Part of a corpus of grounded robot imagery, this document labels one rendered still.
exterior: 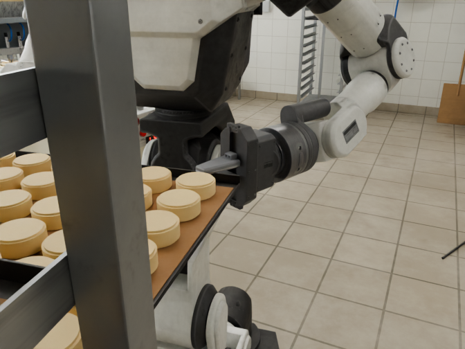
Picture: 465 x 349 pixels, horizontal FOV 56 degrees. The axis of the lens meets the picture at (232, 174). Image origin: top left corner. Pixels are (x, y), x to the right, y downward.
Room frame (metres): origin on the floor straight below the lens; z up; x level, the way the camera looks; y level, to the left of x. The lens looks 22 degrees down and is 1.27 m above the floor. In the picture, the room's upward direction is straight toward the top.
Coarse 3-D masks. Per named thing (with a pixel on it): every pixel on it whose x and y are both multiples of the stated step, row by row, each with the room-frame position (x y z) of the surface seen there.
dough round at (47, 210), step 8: (40, 200) 0.44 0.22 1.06; (48, 200) 0.44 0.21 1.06; (56, 200) 0.44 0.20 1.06; (32, 208) 0.42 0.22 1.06; (40, 208) 0.42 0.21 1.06; (48, 208) 0.42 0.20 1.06; (56, 208) 0.42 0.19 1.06; (32, 216) 0.41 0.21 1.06; (40, 216) 0.40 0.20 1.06; (48, 216) 0.40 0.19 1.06; (56, 216) 0.41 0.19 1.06; (48, 224) 0.40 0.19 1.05; (56, 224) 0.41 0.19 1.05
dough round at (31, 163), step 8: (16, 160) 0.57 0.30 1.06; (24, 160) 0.57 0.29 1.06; (32, 160) 0.57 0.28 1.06; (40, 160) 0.57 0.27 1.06; (48, 160) 0.57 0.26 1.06; (24, 168) 0.55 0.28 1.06; (32, 168) 0.55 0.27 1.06; (40, 168) 0.56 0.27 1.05; (48, 168) 0.57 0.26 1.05; (24, 176) 0.55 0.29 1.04
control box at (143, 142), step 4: (152, 108) 1.77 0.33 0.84; (140, 112) 1.70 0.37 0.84; (144, 112) 1.71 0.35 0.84; (148, 112) 1.72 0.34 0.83; (140, 116) 1.69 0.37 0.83; (144, 116) 1.70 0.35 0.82; (140, 136) 1.68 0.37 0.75; (144, 136) 1.69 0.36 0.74; (148, 136) 1.71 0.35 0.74; (152, 136) 1.73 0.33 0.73; (140, 140) 1.68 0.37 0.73; (144, 140) 1.69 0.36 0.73; (140, 144) 1.67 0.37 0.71; (144, 144) 1.69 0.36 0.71
